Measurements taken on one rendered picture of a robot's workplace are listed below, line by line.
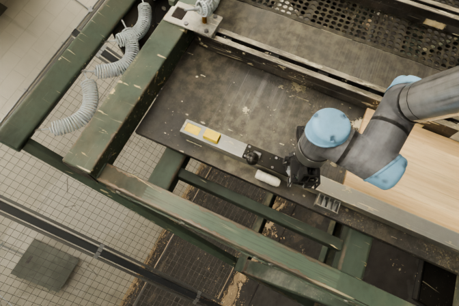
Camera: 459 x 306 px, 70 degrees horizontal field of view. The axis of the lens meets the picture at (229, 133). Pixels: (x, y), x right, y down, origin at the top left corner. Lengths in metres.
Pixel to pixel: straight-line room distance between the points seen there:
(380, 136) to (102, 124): 0.78
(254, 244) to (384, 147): 0.48
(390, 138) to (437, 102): 0.12
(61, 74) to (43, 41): 4.22
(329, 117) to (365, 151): 0.09
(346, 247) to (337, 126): 0.56
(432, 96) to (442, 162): 0.68
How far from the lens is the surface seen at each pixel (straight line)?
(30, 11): 5.95
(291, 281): 1.76
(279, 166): 1.04
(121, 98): 1.11
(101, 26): 1.70
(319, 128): 0.63
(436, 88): 0.60
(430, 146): 1.28
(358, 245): 1.13
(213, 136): 1.05
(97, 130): 1.08
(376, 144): 0.67
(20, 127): 1.53
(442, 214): 1.21
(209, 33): 1.21
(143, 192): 1.03
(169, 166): 1.13
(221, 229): 0.98
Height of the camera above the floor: 1.95
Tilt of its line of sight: 20 degrees down
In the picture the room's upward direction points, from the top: 55 degrees counter-clockwise
